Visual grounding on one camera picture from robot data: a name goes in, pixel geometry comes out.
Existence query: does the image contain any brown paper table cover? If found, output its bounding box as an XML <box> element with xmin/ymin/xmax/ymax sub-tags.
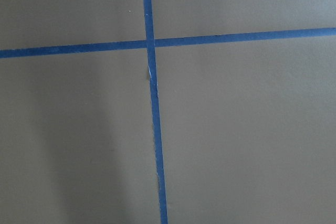
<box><xmin>1</xmin><ymin>0</ymin><xmax>335</xmax><ymax>223</ymax></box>

